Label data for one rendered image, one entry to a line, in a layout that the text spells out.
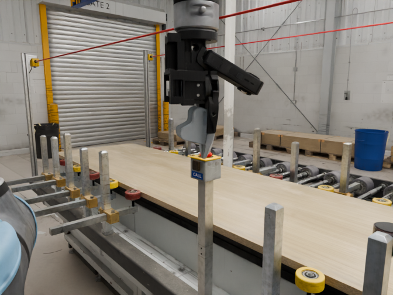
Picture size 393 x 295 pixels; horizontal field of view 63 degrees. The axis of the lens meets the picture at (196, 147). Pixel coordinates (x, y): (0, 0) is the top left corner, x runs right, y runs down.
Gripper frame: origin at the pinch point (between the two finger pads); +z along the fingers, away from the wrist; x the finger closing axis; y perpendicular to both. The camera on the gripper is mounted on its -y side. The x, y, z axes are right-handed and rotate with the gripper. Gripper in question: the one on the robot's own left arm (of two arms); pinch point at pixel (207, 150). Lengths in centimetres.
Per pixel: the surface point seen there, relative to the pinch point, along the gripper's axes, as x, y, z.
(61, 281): -183, 61, 132
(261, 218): -61, -41, 42
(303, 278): -17, -33, 41
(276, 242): -14.4, -22.8, 27.3
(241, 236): -47, -27, 42
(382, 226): 3.3, -37.0, 16.9
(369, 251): 5.8, -31.8, 20.7
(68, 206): -118, 42, 50
